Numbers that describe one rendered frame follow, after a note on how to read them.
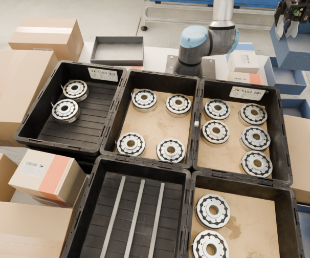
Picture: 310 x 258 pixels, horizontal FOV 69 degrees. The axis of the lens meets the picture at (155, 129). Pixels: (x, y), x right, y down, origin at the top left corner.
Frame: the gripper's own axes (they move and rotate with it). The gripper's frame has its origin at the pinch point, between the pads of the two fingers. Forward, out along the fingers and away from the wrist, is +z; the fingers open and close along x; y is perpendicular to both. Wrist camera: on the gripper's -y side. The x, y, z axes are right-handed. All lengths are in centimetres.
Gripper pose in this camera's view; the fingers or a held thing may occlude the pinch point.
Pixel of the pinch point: (281, 35)
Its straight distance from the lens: 91.0
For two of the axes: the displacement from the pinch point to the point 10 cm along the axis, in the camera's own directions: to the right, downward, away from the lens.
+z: 0.9, 5.5, 8.3
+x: 9.9, 0.7, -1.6
